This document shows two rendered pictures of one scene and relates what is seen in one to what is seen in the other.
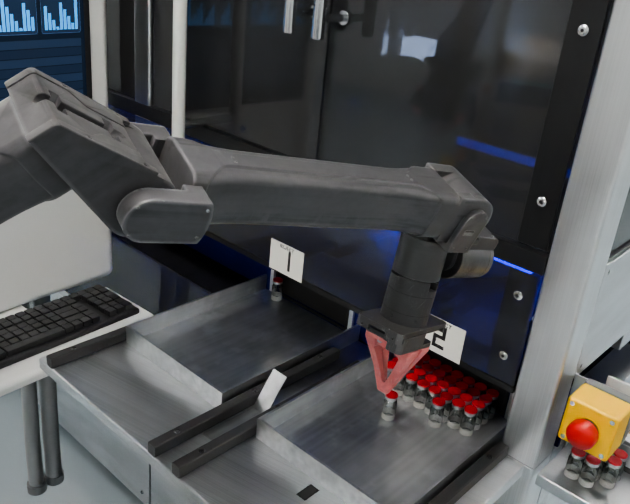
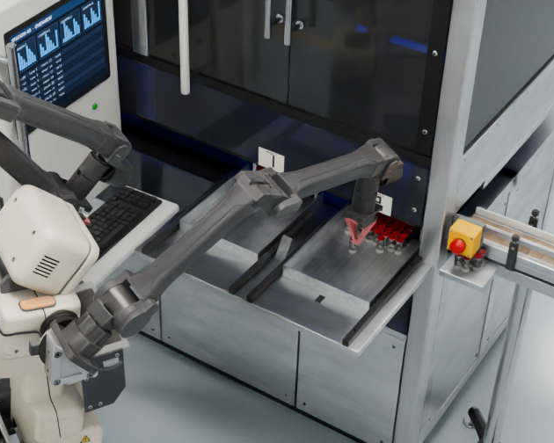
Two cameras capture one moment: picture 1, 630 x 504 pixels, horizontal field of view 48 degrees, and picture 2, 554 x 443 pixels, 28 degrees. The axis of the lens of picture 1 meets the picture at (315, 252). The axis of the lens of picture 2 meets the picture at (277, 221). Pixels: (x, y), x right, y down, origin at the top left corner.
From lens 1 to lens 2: 184 cm
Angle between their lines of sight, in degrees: 15
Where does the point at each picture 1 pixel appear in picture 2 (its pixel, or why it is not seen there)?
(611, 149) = (455, 109)
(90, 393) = not seen: hidden behind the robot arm
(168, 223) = (288, 210)
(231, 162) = (301, 178)
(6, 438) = not seen: hidden behind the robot
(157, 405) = (220, 266)
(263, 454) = (289, 283)
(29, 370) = (117, 257)
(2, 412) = not seen: outside the picture
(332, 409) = (319, 251)
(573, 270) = (444, 165)
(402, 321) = (363, 212)
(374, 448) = (348, 270)
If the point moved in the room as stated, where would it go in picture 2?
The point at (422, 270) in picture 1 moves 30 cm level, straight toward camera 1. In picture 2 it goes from (370, 188) to (374, 269)
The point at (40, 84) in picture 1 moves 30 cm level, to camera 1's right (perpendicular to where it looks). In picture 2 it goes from (248, 177) to (392, 170)
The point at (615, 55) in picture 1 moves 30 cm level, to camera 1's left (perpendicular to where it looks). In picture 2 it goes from (450, 68) to (325, 72)
